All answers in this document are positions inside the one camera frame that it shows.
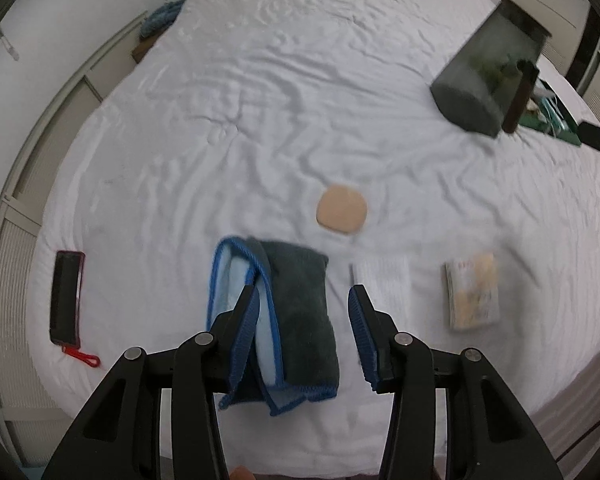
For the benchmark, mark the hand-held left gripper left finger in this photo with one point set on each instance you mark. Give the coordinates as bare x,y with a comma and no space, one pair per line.
245,330

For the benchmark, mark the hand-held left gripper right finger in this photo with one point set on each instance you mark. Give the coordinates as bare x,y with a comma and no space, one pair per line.
362,330

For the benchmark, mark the green tray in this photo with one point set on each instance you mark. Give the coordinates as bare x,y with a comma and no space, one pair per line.
570,132

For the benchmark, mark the blue-edged grey towel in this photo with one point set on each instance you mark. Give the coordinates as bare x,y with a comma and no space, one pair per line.
300,310

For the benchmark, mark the white tissue pack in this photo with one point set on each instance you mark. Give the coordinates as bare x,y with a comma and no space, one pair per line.
385,275

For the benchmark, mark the beige packet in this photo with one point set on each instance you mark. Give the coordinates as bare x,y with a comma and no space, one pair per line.
472,292

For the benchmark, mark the beige round powder puff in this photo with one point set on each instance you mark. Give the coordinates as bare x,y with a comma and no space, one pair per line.
341,209

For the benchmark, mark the person's left hand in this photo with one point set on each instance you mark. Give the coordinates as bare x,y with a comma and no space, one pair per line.
241,474

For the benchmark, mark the dark glass pitcher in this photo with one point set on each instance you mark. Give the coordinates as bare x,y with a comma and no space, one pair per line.
480,70

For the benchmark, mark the dark smartphone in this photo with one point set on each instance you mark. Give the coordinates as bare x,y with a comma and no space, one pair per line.
66,297

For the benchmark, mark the white bed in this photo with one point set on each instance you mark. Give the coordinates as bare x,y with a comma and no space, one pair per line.
280,110

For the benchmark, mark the wooden nightstand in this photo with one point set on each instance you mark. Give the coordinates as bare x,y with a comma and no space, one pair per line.
142,50

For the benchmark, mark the crumpled blue cloth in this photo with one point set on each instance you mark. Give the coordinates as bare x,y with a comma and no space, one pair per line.
161,17

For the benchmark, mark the white louvred wall panel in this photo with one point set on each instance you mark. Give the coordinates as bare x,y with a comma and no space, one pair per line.
35,150

